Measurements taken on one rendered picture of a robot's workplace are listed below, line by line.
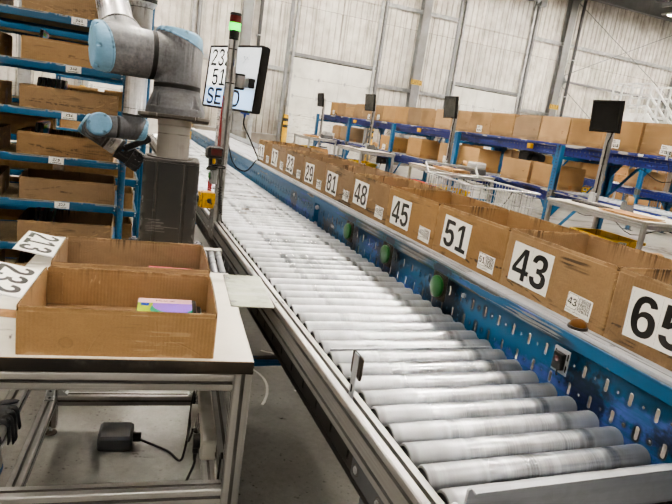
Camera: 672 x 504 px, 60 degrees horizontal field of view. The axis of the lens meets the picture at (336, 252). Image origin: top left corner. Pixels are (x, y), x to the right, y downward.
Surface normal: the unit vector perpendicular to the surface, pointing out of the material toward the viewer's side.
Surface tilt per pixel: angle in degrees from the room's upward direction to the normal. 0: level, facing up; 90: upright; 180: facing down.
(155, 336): 91
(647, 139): 89
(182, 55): 86
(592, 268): 90
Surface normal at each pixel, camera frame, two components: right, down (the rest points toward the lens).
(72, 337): 0.25, 0.27
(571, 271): -0.93, -0.04
